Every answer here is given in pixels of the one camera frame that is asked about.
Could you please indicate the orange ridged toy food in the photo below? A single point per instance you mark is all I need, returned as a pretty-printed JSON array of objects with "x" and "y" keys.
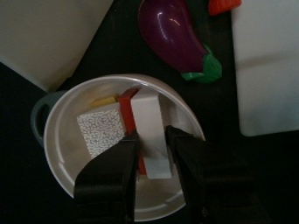
[{"x": 223, "y": 5}]

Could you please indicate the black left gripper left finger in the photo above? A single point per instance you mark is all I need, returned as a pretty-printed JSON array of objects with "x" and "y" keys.
[{"x": 104, "y": 180}]

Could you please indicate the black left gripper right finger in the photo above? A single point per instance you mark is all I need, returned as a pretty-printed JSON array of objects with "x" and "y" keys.
[{"x": 213, "y": 180}]

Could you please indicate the speckled white yellow sushi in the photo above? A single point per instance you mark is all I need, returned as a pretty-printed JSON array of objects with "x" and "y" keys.
[{"x": 100, "y": 128}]

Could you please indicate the purple toy eggplant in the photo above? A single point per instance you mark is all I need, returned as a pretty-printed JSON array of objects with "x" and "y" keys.
[{"x": 171, "y": 35}]

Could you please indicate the white cutting board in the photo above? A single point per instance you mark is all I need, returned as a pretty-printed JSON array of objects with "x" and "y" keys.
[
  {"x": 268, "y": 73},
  {"x": 43, "y": 38}
]

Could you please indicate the white rectangular block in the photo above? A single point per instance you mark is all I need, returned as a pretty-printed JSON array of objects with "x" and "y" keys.
[{"x": 149, "y": 122}]

